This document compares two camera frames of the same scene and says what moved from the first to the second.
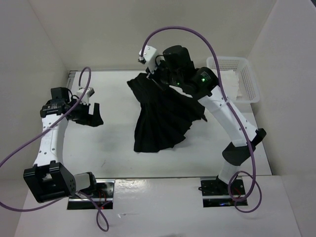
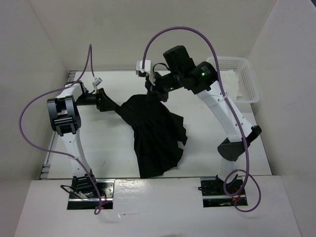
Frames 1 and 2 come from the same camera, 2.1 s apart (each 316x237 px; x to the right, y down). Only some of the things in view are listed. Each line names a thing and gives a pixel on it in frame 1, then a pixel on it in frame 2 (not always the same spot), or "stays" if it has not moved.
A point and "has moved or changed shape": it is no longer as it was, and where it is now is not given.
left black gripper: x=94 y=120 to x=103 y=103
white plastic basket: x=247 y=92 stays
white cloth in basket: x=230 y=84 stays
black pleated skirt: x=165 y=116 has moved or changed shape
